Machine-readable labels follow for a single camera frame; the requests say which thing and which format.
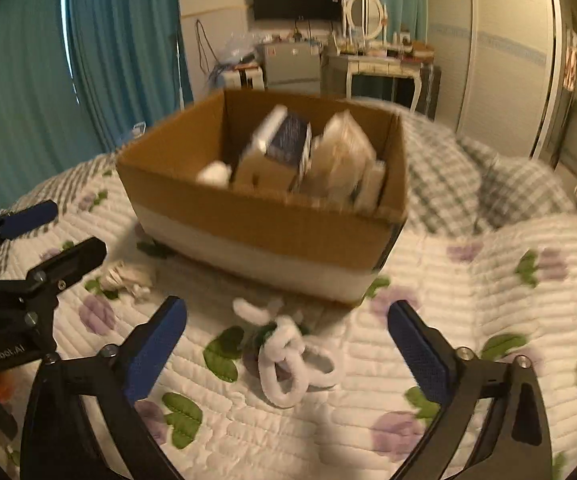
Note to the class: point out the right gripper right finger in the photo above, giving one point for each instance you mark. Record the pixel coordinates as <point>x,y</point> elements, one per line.
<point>514,441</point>

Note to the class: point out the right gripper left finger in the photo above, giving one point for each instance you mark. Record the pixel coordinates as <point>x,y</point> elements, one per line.
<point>58,441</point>

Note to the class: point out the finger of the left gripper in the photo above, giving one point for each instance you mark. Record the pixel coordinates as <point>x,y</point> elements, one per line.
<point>18,223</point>
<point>68,267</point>

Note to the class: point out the white sock bundle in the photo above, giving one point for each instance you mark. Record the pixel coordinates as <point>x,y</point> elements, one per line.
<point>138,279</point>

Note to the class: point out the white cloth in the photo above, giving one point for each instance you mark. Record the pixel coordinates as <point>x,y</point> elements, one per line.
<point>339,159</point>

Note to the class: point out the grey knitted sock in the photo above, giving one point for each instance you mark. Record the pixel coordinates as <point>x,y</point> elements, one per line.
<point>216,174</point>

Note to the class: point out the floral tissue pack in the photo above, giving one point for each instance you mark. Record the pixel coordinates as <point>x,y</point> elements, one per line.
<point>280,150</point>

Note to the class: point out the blue white tissue packet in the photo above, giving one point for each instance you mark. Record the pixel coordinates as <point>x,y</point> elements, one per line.
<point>370,186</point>

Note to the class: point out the teal window curtain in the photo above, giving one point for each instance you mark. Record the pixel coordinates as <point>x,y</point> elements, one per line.
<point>77,75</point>

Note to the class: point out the white floral quilt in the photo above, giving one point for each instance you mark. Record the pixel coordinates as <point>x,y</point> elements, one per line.
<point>503,294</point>

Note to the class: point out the open cardboard box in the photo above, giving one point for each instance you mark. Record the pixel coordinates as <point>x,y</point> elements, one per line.
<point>285,240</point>

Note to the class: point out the grey checkered blanket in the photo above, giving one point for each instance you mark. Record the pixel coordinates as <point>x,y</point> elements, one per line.
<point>458,187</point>

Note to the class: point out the white storage box stack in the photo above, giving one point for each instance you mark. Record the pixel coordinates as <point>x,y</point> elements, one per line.
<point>242,77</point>

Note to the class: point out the small grey refrigerator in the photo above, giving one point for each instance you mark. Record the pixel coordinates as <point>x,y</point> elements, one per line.
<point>291,66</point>

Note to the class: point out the white dressing table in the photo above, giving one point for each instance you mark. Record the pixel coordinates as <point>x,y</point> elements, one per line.
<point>338,72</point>

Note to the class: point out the white vanity mirror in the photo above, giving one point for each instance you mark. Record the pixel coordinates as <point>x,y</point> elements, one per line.
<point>365,20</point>

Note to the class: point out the white louvered wardrobe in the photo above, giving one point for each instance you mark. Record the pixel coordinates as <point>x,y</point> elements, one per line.
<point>499,61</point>

